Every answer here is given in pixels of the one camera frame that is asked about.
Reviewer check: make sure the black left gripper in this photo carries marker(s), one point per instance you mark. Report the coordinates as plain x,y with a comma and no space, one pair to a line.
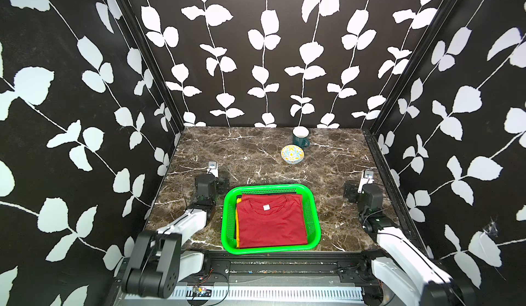
222,185

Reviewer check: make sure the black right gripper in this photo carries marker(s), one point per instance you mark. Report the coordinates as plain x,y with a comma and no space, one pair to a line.
353,191

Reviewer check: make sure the yellow t-shirt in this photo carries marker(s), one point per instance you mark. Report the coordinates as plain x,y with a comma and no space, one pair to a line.
237,223

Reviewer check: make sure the green plastic laundry basket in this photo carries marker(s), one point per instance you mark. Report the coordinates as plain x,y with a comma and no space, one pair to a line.
312,226

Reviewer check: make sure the red t-shirt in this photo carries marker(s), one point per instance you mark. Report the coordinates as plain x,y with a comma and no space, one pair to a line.
271,220

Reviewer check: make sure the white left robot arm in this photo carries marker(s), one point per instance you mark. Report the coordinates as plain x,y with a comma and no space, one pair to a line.
158,262

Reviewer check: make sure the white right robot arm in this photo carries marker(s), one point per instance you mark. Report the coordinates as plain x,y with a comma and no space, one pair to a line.
406,276

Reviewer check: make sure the patterned ceramic bowl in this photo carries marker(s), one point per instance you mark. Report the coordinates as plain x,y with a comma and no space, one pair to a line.
292,154

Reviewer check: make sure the green mug white inside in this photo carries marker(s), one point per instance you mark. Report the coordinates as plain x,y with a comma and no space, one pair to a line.
301,137

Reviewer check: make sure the small electronics board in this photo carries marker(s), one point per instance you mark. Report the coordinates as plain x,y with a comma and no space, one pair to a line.
200,292

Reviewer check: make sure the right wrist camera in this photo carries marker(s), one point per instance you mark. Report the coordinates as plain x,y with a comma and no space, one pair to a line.
367,177

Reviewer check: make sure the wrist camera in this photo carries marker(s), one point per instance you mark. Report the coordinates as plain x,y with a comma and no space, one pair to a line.
213,169
367,177

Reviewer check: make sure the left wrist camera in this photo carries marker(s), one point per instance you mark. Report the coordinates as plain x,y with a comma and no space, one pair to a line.
213,169

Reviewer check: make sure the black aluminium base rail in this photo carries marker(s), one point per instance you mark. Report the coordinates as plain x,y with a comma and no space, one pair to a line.
345,267

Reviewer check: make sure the white perforated cable tray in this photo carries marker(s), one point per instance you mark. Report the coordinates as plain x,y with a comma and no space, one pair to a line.
266,293

